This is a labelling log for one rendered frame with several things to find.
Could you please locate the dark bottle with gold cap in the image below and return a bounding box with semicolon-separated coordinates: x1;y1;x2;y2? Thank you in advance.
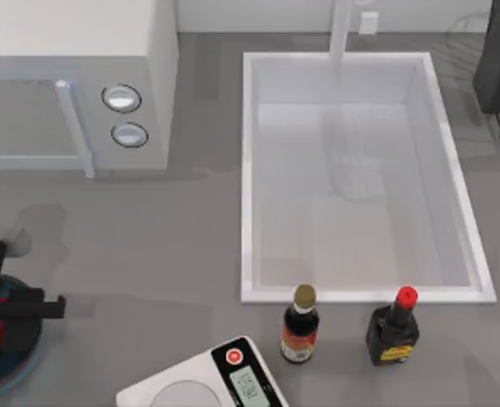
279;283;321;365

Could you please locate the small silver microwave knob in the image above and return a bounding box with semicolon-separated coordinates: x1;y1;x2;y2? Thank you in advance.
109;121;150;149

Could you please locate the dark bottle with red cap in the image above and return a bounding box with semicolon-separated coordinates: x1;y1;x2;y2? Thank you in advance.
364;285;421;368

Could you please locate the microwave oven glass door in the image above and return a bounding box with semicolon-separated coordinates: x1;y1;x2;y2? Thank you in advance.
0;78;91;171

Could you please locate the white sink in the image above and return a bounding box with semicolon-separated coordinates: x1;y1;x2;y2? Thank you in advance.
240;51;498;305

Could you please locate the tall white tap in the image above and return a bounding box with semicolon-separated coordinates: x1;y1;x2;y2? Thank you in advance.
327;0;353;108

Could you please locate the white kitchen scale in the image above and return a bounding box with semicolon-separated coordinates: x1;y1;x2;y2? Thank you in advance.
114;335;292;407

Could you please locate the large silver microwave knob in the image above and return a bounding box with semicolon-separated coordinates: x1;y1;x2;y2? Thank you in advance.
100;83;143;114

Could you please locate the pale microwave oven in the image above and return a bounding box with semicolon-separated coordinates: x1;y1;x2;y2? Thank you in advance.
0;0;180;180

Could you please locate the pale microwave door handle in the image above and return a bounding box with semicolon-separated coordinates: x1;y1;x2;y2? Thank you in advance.
54;79;97;180

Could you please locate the white wall socket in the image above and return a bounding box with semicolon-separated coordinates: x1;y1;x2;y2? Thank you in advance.
358;11;380;36

